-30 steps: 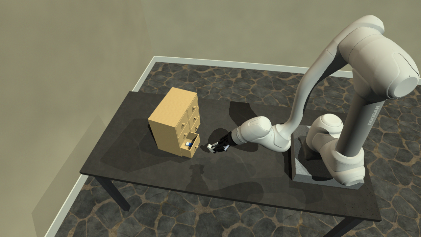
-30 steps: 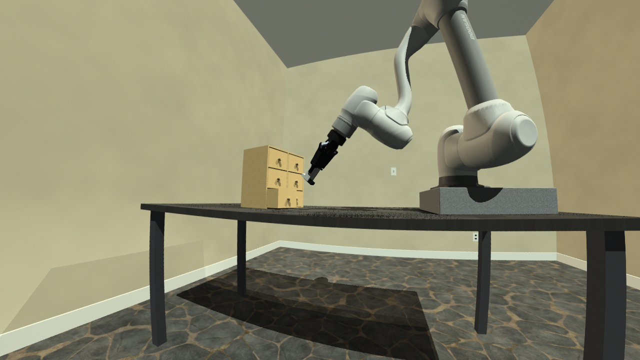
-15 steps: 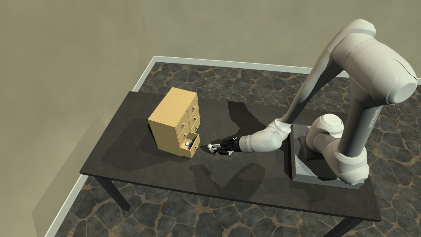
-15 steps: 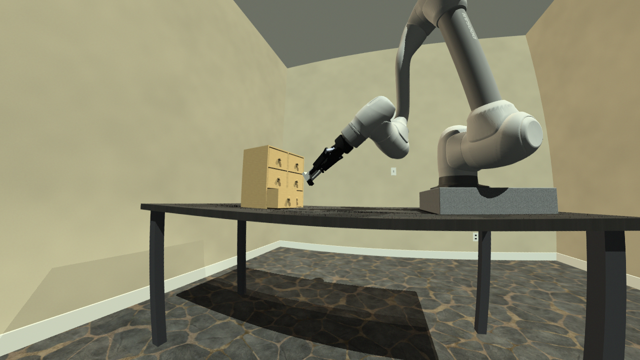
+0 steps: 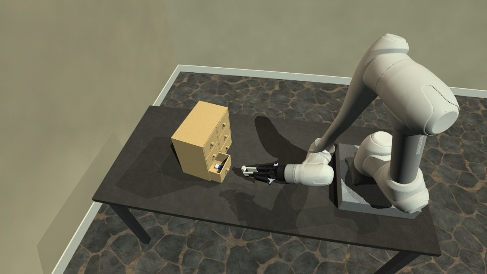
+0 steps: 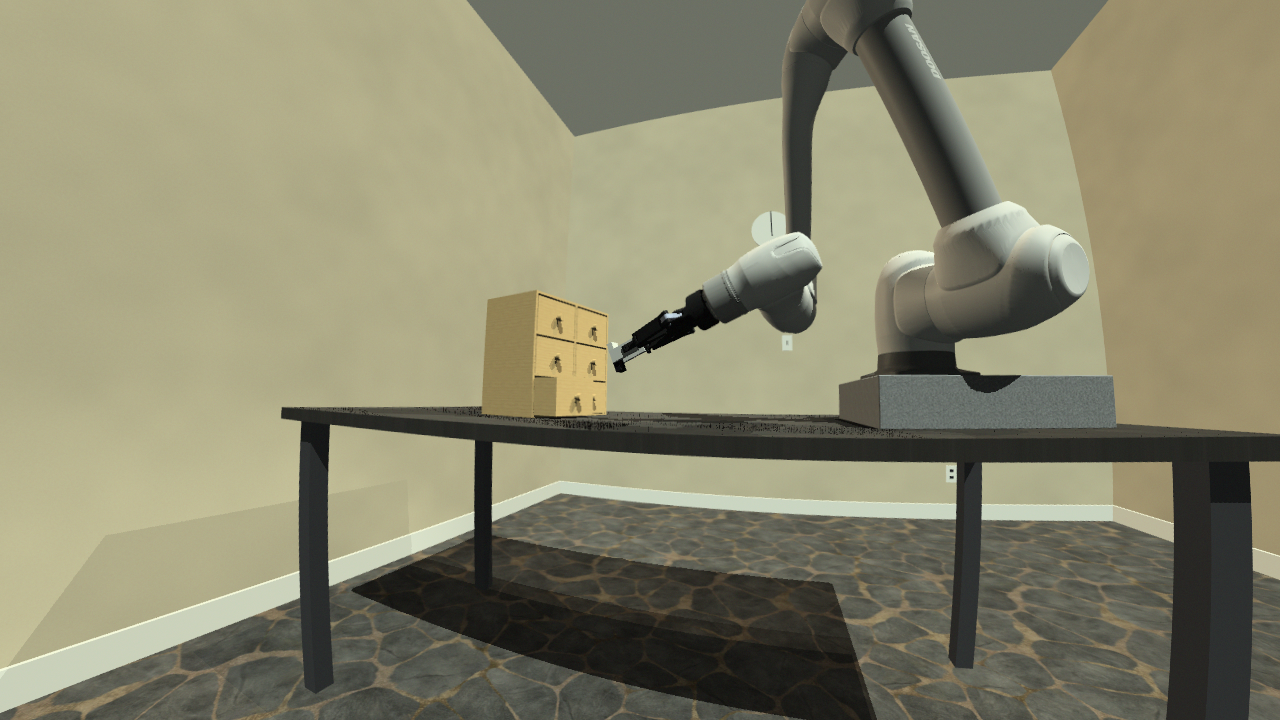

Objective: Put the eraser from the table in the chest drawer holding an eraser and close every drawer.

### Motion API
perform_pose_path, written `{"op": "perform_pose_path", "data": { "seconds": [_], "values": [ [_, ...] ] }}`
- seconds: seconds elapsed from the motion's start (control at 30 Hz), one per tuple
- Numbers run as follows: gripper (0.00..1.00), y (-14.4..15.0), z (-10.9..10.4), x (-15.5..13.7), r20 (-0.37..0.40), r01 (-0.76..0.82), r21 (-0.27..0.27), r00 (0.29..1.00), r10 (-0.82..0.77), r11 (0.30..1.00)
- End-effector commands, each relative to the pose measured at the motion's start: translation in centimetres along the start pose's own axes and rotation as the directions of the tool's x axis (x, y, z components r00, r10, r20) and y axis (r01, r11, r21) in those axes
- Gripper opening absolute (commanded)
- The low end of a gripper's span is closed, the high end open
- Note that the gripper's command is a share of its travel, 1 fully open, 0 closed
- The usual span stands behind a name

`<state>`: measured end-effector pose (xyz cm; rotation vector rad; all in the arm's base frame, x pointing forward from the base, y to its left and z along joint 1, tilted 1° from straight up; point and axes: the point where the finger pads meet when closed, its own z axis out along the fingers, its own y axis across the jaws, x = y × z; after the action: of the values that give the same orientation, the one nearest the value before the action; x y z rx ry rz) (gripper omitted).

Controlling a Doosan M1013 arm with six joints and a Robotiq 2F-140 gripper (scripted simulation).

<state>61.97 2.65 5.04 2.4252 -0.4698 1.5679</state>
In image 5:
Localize tan wooden chest of drawers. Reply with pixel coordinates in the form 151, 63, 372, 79
171, 101, 228, 181

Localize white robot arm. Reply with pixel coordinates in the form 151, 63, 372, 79
284, 34, 459, 213

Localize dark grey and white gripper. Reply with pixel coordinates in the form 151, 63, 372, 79
243, 161, 286, 185

